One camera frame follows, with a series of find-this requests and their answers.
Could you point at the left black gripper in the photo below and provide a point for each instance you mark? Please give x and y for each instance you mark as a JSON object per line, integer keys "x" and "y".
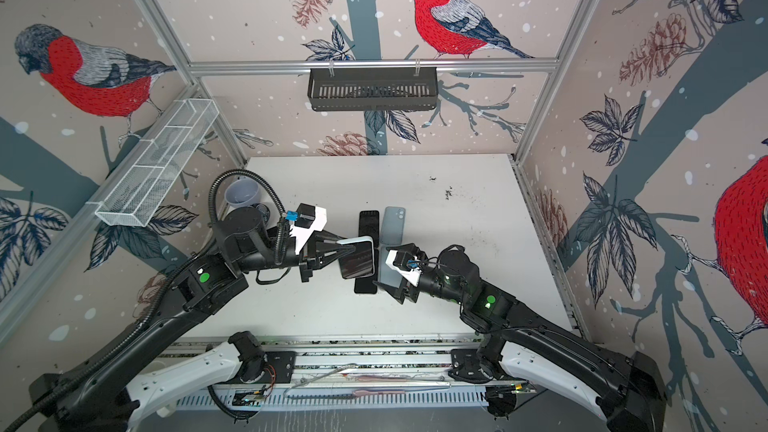
{"x": 314, "y": 255}

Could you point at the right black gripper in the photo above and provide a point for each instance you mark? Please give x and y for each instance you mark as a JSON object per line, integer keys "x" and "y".
{"x": 413, "y": 291}

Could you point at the black phone from case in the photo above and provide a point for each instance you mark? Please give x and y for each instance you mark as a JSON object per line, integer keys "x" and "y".
{"x": 365, "y": 286}

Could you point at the light blue phone case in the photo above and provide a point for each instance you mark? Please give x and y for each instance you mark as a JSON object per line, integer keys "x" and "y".
{"x": 387, "y": 276}

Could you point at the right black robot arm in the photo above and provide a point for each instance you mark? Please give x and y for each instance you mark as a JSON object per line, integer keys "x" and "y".
{"x": 626, "y": 392}

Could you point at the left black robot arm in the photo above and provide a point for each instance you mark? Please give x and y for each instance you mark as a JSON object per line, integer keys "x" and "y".
{"x": 106, "y": 391}

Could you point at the lavender bowl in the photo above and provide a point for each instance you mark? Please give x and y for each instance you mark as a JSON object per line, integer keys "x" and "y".
{"x": 243, "y": 192}

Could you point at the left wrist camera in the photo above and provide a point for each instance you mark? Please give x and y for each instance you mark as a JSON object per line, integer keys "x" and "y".
{"x": 304, "y": 221}

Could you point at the aluminium front rail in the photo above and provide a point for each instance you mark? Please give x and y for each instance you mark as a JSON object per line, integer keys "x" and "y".
{"x": 398, "y": 376}

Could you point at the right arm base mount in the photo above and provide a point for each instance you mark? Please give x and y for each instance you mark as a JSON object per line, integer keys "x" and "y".
{"x": 471, "y": 366}

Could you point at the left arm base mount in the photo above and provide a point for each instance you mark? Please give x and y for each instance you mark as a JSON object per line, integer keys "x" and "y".
{"x": 274, "y": 367}

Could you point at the black wire wall basket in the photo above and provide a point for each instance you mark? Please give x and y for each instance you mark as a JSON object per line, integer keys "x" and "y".
{"x": 373, "y": 89}

